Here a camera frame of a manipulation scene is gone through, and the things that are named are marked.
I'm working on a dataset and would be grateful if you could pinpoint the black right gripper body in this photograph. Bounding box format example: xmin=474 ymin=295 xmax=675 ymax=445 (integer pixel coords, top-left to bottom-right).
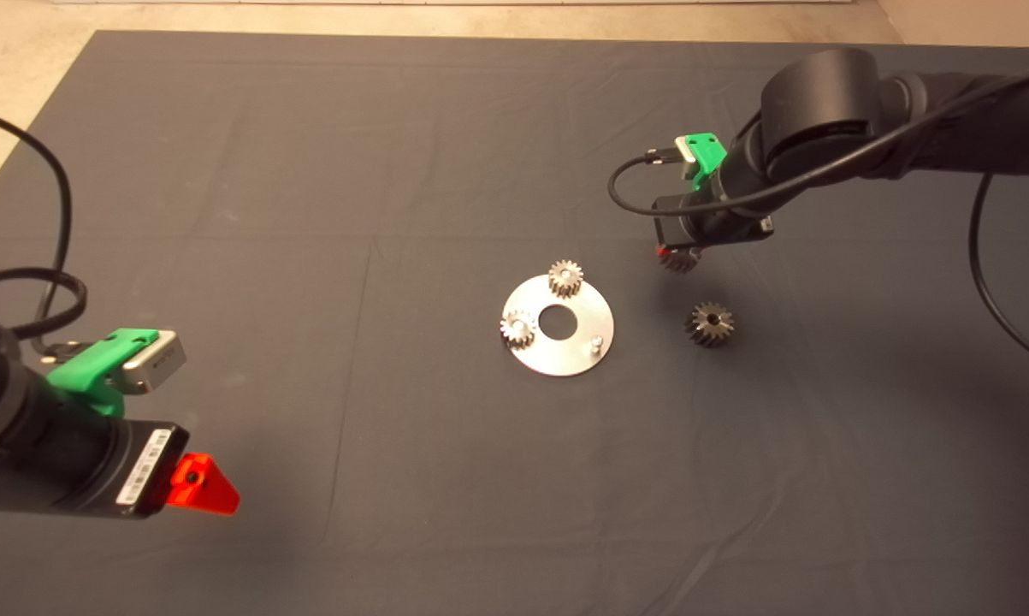
xmin=653 ymin=175 xmax=775 ymax=250

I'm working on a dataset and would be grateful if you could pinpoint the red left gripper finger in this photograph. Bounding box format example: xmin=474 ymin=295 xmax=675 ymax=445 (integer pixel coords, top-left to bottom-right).
xmin=168 ymin=452 xmax=242 ymax=517

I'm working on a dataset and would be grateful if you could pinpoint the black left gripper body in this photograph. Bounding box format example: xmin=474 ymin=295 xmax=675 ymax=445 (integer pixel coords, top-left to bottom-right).
xmin=86 ymin=419 xmax=190 ymax=519

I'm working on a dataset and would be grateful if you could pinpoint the larger steel gear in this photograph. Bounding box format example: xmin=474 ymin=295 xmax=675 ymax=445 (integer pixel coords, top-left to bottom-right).
xmin=683 ymin=301 xmax=736 ymax=348

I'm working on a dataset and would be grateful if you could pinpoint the round metal plate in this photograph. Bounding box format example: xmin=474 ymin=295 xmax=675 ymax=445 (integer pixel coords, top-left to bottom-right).
xmin=501 ymin=274 xmax=615 ymax=377

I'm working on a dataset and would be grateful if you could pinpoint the dark grey table cloth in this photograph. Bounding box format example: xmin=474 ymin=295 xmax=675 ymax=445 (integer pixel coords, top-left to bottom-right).
xmin=0 ymin=31 xmax=1029 ymax=616

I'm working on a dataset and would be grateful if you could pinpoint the green right camera mount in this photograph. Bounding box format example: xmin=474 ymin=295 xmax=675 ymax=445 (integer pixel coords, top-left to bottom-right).
xmin=683 ymin=133 xmax=728 ymax=191

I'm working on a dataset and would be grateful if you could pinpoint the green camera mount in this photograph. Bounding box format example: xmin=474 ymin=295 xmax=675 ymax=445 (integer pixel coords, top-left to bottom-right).
xmin=683 ymin=133 xmax=728 ymax=191
xmin=45 ymin=328 xmax=159 ymax=418

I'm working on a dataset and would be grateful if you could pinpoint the silver left camera box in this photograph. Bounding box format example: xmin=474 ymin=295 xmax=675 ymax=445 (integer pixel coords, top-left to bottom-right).
xmin=121 ymin=330 xmax=187 ymax=395

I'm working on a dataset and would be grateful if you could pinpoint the green left camera mount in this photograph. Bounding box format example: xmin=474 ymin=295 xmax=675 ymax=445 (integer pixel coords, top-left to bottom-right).
xmin=45 ymin=328 xmax=159 ymax=418

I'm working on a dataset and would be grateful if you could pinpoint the thick braided black cable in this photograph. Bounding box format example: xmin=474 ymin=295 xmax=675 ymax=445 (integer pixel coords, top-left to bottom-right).
xmin=0 ymin=268 xmax=88 ymax=341

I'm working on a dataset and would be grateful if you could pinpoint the black left camera cable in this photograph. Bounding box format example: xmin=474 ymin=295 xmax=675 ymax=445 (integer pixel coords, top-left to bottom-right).
xmin=0 ymin=106 xmax=87 ymax=356

